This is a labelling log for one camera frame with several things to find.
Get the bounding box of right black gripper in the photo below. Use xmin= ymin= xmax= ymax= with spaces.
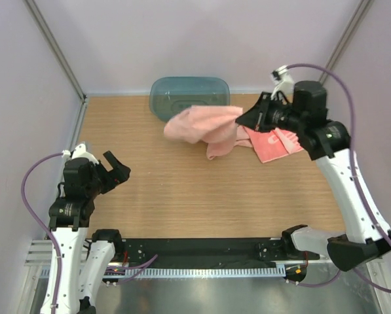
xmin=236 ymin=92 xmax=306 ymax=135

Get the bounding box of long pink towel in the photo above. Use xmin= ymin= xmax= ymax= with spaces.
xmin=164 ymin=105 xmax=303 ymax=164

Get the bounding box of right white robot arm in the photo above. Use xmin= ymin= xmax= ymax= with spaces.
xmin=236 ymin=80 xmax=391 ymax=271

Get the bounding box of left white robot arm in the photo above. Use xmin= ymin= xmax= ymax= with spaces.
xmin=40 ymin=150 xmax=130 ymax=313

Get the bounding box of teal translucent plastic bin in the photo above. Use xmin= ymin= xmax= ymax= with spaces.
xmin=149 ymin=77 xmax=230 ymax=122

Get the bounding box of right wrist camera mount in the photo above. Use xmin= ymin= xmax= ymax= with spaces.
xmin=271 ymin=65 xmax=295 ymax=99

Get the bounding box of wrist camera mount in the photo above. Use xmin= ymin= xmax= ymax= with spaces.
xmin=271 ymin=65 xmax=295 ymax=99
xmin=62 ymin=142 xmax=100 ymax=164

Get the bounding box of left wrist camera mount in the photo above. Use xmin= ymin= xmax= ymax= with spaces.
xmin=62 ymin=142 xmax=100 ymax=164

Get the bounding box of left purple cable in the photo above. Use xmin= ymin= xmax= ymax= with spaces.
xmin=20 ymin=152 xmax=68 ymax=314

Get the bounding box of purple cable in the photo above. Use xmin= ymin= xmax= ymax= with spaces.
xmin=20 ymin=152 xmax=68 ymax=314
xmin=288 ymin=63 xmax=391 ymax=295

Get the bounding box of right aluminium frame post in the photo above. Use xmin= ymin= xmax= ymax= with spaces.
xmin=325 ymin=0 xmax=375 ymax=71

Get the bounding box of aluminium frame post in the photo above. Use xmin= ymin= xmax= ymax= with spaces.
xmin=23 ymin=0 xmax=86 ymax=103
xmin=325 ymin=0 xmax=375 ymax=71

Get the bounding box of left aluminium frame post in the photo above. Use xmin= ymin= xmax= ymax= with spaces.
xmin=23 ymin=0 xmax=86 ymax=103

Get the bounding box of slotted white cable duct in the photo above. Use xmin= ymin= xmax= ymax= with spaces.
xmin=136 ymin=265 xmax=286 ymax=279

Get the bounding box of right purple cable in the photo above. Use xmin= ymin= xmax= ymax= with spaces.
xmin=288 ymin=63 xmax=391 ymax=295

